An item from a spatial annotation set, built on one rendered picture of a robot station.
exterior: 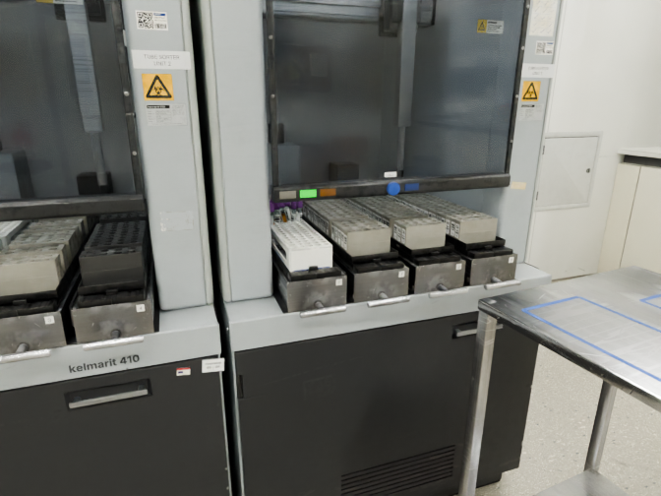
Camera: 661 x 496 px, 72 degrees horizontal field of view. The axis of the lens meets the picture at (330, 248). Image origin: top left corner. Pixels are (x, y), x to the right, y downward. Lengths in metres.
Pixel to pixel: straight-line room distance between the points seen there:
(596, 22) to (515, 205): 1.88
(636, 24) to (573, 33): 0.44
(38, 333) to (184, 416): 0.33
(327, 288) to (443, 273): 0.29
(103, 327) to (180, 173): 0.33
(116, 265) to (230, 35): 0.50
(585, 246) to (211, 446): 2.69
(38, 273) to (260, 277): 0.43
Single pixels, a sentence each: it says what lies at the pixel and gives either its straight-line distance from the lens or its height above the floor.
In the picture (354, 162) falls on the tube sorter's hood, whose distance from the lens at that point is 1.02.
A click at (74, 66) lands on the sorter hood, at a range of 0.95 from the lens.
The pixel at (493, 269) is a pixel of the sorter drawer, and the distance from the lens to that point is 1.19.
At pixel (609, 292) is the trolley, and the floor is 0.82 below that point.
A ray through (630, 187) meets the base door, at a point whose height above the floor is 0.68.
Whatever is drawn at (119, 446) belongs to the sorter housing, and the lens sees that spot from 1.11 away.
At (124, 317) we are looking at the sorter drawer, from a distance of 0.95.
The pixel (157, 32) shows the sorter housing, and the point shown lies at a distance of 0.96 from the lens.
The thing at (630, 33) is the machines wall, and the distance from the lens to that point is 3.24.
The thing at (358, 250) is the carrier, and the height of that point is 0.83.
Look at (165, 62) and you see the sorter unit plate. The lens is 0.95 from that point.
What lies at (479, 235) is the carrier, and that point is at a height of 0.84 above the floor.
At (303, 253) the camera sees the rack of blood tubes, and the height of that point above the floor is 0.85.
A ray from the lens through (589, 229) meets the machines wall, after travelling 3.28.
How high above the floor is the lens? 1.17
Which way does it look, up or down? 18 degrees down
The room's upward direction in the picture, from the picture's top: straight up
